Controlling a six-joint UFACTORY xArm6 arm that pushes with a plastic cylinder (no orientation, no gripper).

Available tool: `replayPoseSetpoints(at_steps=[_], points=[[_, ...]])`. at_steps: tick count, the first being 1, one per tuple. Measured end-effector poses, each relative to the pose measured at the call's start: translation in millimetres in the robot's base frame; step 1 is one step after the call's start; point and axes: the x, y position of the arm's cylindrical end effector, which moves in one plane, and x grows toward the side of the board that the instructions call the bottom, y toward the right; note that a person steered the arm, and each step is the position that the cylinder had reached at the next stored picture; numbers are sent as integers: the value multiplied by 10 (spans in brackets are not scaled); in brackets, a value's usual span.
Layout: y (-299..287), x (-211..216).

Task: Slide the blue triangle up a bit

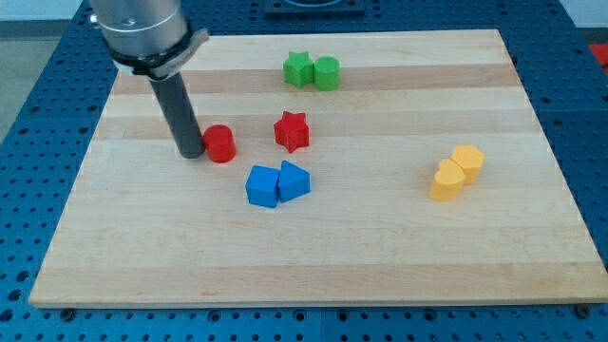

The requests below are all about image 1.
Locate wooden board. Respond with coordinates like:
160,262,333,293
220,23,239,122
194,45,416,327
29,29,607,309

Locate yellow pentagon block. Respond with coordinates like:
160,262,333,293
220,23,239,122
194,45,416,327
450,144,485,184

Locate red star block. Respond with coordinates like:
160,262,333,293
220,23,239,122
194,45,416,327
274,111,310,153

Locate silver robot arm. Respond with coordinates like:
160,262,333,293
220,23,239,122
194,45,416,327
90,0,209,81

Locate blue triangle block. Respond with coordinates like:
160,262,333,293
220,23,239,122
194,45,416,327
278,161,311,202

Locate green cylinder block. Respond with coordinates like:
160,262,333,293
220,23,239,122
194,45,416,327
313,56,340,91

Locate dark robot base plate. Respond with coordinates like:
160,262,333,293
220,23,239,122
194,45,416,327
262,0,366,17

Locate green star block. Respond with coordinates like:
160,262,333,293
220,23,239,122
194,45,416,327
283,51,314,88

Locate red object at edge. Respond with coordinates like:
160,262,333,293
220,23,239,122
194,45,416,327
589,43,608,73

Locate blue cube block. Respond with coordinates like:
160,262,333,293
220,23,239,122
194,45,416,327
245,165,279,208

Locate yellow heart block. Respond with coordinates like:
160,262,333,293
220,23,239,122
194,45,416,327
429,159,466,201

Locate red cylinder block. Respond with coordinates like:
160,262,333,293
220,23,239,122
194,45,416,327
203,124,237,163

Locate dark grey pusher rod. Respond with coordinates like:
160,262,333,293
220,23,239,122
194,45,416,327
150,73,205,159

